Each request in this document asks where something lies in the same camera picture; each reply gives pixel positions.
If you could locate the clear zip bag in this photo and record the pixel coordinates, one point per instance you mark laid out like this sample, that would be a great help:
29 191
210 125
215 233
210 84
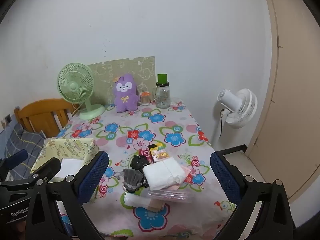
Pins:
172 196

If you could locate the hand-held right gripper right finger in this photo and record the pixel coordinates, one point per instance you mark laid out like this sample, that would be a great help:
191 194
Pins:
225 177

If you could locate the white plastic bag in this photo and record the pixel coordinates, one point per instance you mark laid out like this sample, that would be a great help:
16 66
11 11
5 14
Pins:
137 200

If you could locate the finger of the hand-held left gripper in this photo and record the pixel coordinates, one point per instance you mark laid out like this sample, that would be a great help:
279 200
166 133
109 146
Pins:
17 156
47 167

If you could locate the beige door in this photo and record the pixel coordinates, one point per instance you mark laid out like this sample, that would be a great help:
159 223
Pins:
295 105

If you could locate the glass jar green lid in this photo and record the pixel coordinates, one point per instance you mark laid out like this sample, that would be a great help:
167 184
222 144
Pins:
162 97

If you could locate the white cloth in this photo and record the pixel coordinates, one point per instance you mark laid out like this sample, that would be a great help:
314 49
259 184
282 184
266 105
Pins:
162 172

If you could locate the yellow fabric storage box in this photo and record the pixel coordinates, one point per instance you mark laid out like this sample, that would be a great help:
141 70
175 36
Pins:
70 147

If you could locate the pink cloth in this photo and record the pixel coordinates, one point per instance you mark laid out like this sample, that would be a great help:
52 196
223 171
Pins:
186 172

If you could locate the wooden chair back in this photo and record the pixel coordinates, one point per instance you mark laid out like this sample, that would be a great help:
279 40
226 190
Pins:
42 115

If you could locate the green desk fan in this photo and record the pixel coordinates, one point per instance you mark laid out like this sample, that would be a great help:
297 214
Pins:
73 86

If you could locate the small container orange lid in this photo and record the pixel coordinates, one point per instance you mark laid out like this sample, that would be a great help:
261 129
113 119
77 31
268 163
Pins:
145 100

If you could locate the white floor fan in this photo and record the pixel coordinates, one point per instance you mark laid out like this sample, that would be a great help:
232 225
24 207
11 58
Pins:
243 107

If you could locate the black sock bundle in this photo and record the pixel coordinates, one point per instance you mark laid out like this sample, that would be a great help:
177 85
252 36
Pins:
137 162

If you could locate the colourful printed packet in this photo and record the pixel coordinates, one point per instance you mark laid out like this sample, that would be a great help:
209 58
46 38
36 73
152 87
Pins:
145 156

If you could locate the cartoon print packet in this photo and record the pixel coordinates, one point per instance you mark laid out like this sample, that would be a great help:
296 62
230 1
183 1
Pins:
160 151

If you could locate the purple plush toy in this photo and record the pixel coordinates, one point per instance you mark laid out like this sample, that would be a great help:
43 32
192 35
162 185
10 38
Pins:
126 97

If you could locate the grey plaid pillow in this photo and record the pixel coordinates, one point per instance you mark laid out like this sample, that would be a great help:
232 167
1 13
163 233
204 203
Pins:
27 142

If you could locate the patterned beige board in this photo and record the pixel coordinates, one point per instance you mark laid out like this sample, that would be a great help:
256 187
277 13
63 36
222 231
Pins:
107 72

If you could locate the grey glove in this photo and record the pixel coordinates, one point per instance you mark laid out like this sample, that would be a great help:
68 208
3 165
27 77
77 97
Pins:
131 177

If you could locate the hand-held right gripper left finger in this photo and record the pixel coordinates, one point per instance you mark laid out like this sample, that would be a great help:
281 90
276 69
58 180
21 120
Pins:
93 177

